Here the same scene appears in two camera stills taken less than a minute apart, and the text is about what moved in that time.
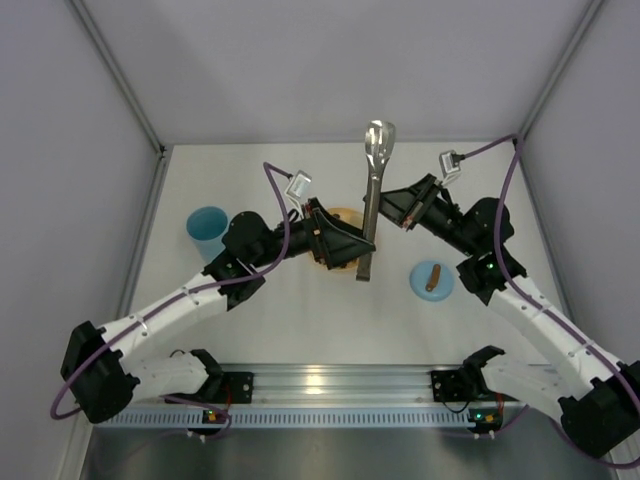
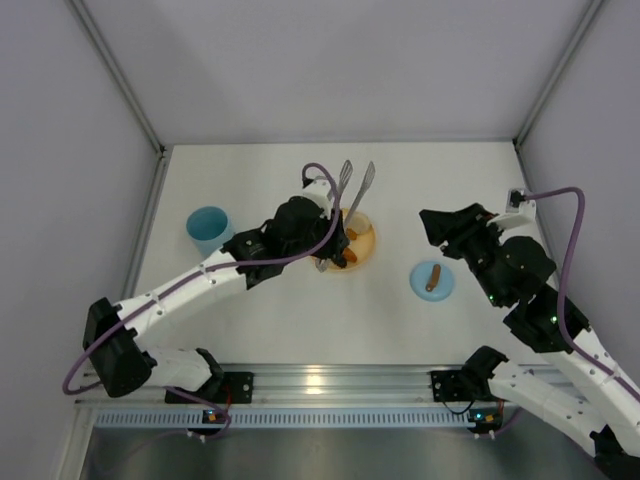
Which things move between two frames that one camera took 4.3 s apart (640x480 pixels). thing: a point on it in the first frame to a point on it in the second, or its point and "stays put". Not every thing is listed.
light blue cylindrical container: x=206 y=226 stays put
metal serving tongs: x=379 y=142 to x=346 y=170
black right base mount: x=462 y=385 stays put
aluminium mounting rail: x=330 y=385 stays put
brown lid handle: x=434 y=278 stays put
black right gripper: x=421 y=201 to x=458 y=230
